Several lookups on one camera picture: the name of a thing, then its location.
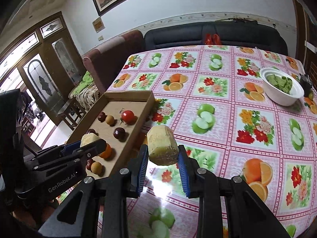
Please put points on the person left hand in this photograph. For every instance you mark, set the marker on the person left hand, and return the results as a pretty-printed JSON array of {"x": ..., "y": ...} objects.
[{"x": 26, "y": 218}]

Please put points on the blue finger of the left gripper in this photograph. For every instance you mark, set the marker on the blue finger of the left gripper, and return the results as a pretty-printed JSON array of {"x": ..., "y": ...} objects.
[{"x": 69, "y": 148}]

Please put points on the brown armchair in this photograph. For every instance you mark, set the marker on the brown armchair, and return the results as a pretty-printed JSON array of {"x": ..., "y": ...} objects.
[{"x": 105, "y": 61}]

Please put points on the red tomato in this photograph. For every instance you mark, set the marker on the red tomato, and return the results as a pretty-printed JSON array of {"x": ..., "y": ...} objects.
[{"x": 127, "y": 116}]

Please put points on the cardboard tray box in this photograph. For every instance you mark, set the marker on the cardboard tray box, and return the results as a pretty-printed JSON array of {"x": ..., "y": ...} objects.
[{"x": 114, "y": 103}]

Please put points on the green grape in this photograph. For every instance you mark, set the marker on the green grape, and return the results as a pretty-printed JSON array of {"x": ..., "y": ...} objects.
[{"x": 311, "y": 96}]

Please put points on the pale sugarcane chunk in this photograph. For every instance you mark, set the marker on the pale sugarcane chunk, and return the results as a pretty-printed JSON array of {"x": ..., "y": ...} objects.
[
  {"x": 88, "y": 138},
  {"x": 162, "y": 146}
]

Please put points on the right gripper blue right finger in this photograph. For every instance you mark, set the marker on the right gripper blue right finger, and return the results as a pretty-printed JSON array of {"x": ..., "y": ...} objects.
[{"x": 187, "y": 167}]

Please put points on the wooden sideboard cabinet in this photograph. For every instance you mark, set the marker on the wooden sideboard cabinet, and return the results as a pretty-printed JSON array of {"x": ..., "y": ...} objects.
[{"x": 310, "y": 62}]

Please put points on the yellow longan fruit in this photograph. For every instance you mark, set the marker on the yellow longan fruit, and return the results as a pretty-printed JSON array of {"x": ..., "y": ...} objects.
[{"x": 97, "y": 168}]

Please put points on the red item on sofa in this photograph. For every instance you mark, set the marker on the red item on sofa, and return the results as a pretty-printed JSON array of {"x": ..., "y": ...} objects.
[{"x": 212, "y": 39}]

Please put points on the wooden glass door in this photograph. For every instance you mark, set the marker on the wooden glass door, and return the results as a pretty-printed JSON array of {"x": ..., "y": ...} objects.
[{"x": 44, "y": 62}]

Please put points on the red jujube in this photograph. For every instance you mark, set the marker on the red jujube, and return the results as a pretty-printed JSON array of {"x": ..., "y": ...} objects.
[
  {"x": 89, "y": 164},
  {"x": 101, "y": 117}
]

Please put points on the wooden stool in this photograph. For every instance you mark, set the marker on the wooden stool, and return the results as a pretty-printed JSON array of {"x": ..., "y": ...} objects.
[{"x": 70, "y": 112}]

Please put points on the orange mandarin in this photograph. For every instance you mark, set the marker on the orange mandarin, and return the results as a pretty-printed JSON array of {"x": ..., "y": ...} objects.
[{"x": 107, "y": 153}]

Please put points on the brown kiwi fruit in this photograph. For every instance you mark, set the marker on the brown kiwi fruit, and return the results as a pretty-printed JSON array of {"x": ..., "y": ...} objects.
[{"x": 110, "y": 120}]

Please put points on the white bowl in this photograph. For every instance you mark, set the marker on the white bowl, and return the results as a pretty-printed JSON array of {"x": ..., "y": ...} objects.
[{"x": 278, "y": 96}]

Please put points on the green vegetables in bowl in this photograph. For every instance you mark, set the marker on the green vegetables in bowl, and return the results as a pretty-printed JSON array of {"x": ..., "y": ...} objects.
[{"x": 282, "y": 83}]

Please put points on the dark plum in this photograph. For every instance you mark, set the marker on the dark plum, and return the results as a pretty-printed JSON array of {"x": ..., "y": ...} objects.
[
  {"x": 91, "y": 131},
  {"x": 119, "y": 133}
]

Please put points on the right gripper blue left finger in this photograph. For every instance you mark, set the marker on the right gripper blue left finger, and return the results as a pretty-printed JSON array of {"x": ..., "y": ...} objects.
[{"x": 138, "y": 167}]

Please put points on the black leather sofa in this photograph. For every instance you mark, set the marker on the black leather sofa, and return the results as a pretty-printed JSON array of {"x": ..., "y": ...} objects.
[{"x": 244, "y": 33}]

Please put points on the green patterned bedding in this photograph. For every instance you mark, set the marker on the green patterned bedding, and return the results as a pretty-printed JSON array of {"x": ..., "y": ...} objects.
[{"x": 86, "y": 92}]

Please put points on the small black cup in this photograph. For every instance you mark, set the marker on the small black cup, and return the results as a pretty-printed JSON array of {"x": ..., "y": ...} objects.
[{"x": 306, "y": 84}]

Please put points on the floral fruit print tablecloth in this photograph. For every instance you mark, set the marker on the floral fruit print tablecloth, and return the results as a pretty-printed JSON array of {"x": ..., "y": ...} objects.
[{"x": 212, "y": 97}]

